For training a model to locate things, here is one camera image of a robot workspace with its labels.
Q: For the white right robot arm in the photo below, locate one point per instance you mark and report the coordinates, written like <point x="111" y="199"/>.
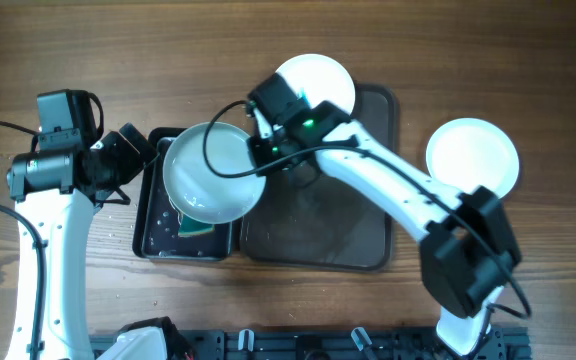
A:
<point x="467" y="247"/>

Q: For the white plate blue stain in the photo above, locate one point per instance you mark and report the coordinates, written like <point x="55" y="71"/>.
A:
<point x="318" y="78"/>

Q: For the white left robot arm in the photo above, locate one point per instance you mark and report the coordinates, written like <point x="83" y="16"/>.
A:
<point x="56" y="193"/>

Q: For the dark brown serving tray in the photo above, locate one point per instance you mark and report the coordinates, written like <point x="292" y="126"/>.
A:
<point x="316" y="221"/>

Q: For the green yellow sponge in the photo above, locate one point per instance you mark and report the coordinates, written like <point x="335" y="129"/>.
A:
<point x="189" y="227"/>

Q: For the white plate front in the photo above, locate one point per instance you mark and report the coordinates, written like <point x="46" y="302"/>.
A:
<point x="469" y="152"/>

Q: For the black metal water tray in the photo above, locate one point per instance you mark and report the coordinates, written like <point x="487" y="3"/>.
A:
<point x="155" y="231"/>

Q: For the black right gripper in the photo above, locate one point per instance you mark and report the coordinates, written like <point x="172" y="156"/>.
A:
<point x="257" y="146"/>

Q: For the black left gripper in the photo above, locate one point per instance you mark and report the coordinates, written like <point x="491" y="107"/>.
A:
<point x="132" y="159"/>

